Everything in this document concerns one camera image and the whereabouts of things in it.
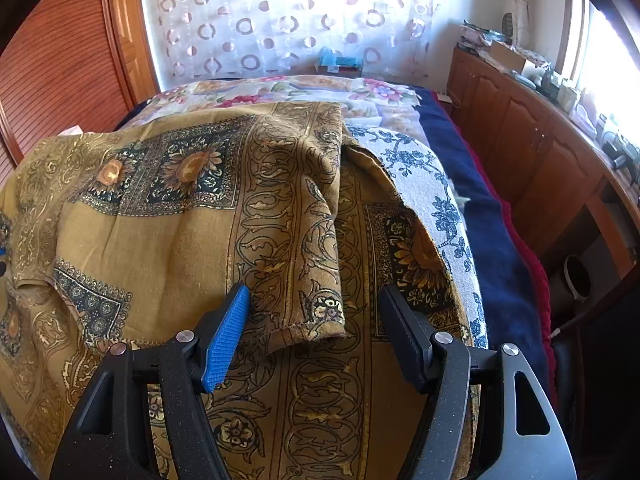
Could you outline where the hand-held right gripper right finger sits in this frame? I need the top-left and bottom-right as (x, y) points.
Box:
(377, 285), (576, 480)

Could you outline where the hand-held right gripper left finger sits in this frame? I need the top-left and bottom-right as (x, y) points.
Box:
(50, 284), (251, 480)

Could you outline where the mustard patterned shirt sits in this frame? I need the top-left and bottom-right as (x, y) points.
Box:
(0, 101), (481, 480)

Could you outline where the dark blue blanket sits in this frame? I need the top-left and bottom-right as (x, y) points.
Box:
(415, 85), (551, 396)

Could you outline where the blue floral white sheet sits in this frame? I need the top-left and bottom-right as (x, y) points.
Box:
(347, 122), (488, 351)

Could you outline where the small round bin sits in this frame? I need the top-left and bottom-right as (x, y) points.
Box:
(564, 255), (592, 303)

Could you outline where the black chair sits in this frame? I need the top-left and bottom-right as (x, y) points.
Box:
(550, 280), (640, 480)

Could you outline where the wooden slatted wardrobe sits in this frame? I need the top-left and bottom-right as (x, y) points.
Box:
(0, 0), (161, 166)

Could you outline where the long wooden cabinet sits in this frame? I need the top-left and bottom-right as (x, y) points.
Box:
(446, 45), (640, 281)

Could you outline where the pink floral quilt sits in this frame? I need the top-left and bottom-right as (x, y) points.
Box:
(122, 75), (426, 136)

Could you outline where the box with blue items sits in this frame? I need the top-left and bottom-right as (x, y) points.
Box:
(314, 46), (363, 78)

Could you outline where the pink container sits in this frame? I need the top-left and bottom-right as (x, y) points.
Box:
(570, 92), (601, 133)

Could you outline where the open cardboard box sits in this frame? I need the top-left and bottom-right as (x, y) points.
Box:
(487, 40), (528, 73)

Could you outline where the pile of packets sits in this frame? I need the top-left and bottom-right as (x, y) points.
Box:
(460, 20), (506, 53)

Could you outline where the circle-patterned sheer curtain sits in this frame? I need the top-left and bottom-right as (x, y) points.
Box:
(137, 0), (453, 83)

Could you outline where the beige patterned window curtain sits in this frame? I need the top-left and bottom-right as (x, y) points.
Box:
(505, 0), (531, 48)

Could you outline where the wooden framed window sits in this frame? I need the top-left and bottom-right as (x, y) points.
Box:
(560, 0), (640, 126)

